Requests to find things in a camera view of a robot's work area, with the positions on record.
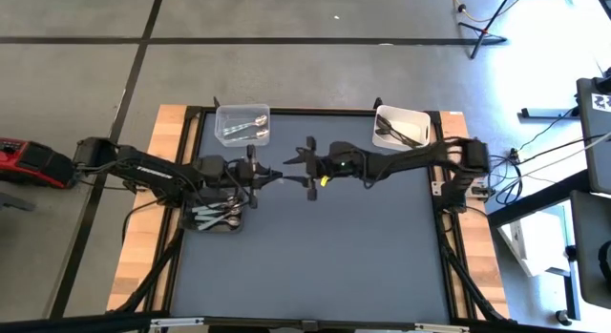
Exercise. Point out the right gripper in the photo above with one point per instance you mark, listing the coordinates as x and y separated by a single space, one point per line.
322 166

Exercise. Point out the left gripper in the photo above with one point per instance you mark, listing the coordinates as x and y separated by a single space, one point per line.
241 173

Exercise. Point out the black fork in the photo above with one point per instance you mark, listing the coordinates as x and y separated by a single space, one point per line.
381 131

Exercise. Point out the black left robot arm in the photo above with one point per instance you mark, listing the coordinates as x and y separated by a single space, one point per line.
143 168

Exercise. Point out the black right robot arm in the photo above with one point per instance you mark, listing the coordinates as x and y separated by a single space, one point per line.
406 156

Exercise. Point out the yellow tag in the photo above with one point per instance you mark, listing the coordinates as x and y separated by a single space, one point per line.
324 181

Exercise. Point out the clear plastic bin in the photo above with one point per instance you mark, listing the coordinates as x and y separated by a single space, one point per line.
238 110

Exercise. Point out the dark grey plastic bin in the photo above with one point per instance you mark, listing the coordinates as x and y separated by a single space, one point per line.
188 219

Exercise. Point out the wooden table side board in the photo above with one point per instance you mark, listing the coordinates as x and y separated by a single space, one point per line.
477 256
157 147

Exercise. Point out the white plastic bin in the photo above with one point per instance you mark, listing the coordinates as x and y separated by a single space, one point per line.
415 123

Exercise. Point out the black tripod stand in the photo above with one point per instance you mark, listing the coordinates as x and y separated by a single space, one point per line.
482 33

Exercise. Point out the red black machine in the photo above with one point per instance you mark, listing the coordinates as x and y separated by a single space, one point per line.
28 161

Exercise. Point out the white box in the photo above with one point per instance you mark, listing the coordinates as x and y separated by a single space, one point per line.
534 242

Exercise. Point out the grey cabinet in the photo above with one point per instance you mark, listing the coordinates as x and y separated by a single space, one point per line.
594 147
589 247

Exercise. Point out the small metal bracket plate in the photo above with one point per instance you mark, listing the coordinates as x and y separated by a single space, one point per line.
436 187

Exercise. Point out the black aluminium table frame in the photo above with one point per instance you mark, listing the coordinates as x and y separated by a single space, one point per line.
382 320

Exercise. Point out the aluminium bracket bar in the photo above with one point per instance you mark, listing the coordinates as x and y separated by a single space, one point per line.
441 327
176 323

